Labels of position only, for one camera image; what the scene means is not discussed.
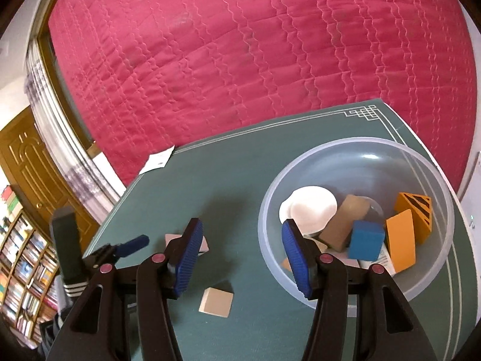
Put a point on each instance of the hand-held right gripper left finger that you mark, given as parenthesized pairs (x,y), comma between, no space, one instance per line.
(188,257)

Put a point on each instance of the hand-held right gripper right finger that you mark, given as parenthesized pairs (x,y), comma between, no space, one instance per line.
(297,257)

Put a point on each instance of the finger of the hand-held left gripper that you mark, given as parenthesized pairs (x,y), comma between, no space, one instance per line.
(131,243)

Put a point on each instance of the pink wooden block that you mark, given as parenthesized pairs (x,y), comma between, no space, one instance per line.
(173,240)

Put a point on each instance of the white round disc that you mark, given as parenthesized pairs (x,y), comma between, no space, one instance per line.
(313,210)

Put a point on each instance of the beige wooden block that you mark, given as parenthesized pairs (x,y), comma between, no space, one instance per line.
(216,301)

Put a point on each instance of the tan wooden block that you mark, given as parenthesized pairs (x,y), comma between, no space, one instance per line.
(345,222)

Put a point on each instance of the blue wooden block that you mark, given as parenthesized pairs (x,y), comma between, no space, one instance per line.
(366,240)

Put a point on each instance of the plain orange block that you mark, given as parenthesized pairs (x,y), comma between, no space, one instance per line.
(400,244)

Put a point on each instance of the clear plastic bowl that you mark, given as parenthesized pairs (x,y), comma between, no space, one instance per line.
(357,165)

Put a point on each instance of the orange black-striped triangle block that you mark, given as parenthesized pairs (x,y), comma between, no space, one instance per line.
(415,214)

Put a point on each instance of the bookshelf with books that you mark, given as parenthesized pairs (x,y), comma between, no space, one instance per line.
(22,270)

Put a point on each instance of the white bed base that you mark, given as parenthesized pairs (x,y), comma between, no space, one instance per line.
(107,171)

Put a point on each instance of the green table mat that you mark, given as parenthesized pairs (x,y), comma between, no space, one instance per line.
(233,195)

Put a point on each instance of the white paper sheet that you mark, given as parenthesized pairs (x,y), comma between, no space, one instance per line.
(158,160)

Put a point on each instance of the wooden door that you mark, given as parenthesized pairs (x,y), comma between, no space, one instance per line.
(34,165)

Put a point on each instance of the white lace curtain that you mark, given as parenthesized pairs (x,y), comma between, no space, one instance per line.
(56,128)

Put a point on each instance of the white cabinet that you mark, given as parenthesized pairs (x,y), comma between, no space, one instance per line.
(471,195)

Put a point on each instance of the red quilted blanket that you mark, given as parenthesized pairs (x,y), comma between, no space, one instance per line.
(244,45)

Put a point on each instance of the wooden bed frame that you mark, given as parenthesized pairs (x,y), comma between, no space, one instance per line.
(54,67)

